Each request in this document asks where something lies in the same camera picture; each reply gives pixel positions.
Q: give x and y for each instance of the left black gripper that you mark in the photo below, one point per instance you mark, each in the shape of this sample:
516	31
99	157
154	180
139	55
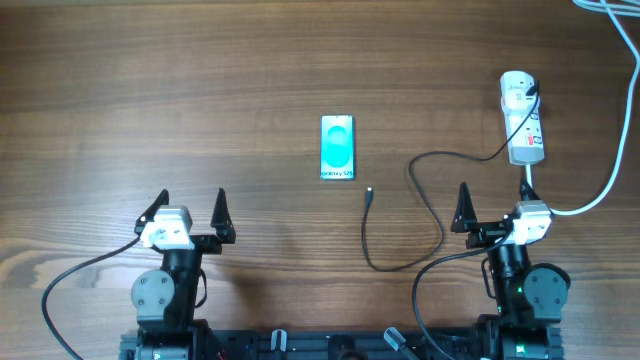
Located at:
211	243

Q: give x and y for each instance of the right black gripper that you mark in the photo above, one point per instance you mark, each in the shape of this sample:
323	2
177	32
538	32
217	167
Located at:
486	232

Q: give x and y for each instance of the teal Galaxy smartphone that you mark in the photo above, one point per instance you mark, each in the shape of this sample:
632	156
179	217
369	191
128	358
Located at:
337	142

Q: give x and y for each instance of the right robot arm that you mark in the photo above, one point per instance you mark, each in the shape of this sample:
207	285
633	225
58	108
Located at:
530	297

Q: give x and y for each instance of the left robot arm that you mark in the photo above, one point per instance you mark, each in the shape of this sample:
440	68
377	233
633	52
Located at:
166	299

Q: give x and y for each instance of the white power strip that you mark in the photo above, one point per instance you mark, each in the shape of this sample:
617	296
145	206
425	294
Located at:
520	102

